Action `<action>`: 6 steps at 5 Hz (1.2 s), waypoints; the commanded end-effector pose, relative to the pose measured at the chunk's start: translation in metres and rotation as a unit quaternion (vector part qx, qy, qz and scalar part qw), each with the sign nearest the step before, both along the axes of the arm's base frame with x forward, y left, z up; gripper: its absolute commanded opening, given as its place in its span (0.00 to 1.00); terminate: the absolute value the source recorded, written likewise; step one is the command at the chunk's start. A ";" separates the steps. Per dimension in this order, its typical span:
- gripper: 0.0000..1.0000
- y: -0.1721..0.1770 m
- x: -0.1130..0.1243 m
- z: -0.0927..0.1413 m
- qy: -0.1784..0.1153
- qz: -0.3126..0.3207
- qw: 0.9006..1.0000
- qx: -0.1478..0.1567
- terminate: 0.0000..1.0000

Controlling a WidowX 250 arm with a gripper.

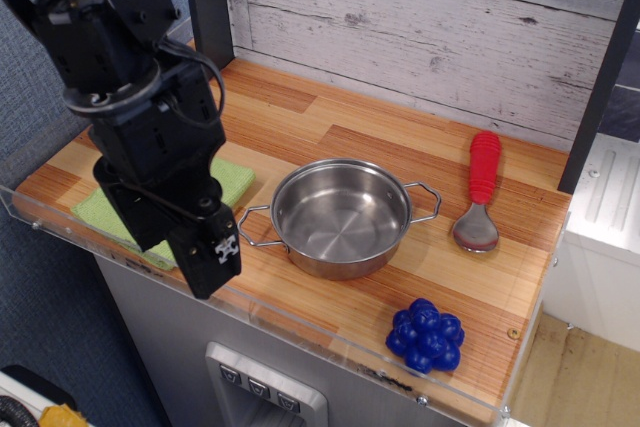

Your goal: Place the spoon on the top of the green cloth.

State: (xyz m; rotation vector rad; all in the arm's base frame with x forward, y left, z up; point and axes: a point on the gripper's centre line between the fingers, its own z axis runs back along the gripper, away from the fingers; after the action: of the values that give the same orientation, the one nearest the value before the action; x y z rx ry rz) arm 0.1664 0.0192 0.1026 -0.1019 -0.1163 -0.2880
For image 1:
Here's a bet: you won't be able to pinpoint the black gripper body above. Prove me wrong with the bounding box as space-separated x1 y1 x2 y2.
63 49 226 226

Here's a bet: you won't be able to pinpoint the yellow object bottom left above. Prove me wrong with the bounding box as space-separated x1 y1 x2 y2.
38 404 89 427

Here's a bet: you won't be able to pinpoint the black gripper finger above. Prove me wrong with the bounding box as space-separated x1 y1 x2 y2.
93 161 175 251
167 206 242 300

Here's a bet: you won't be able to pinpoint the silver dispenser button panel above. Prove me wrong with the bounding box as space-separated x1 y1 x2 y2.
205 342 329 427

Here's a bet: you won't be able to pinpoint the black braided cable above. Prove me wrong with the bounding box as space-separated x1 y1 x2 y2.
0 395 34 427

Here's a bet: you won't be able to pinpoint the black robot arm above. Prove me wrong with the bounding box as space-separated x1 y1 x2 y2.
3 0 241 299

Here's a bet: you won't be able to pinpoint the green cloth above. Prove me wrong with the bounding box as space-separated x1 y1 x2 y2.
70 156 257 271

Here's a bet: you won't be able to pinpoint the clear acrylic guard rail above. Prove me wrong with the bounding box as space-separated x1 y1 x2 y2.
1 189 513 426

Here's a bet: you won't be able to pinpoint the dark right upright post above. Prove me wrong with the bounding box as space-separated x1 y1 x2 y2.
557 0 639 194

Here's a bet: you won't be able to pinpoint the white side cabinet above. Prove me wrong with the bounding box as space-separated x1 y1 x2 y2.
543 134 639 351

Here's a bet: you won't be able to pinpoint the stainless steel pot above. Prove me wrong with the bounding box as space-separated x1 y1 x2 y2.
238 158 442 281

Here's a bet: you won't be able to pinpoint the red handled metal spoon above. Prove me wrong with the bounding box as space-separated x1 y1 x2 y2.
452 131 502 253

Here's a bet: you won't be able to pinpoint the blue toy grapes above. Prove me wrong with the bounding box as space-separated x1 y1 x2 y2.
385 298 466 374

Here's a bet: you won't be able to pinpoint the grey toy fridge cabinet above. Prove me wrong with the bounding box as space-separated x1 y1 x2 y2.
98 258 509 426

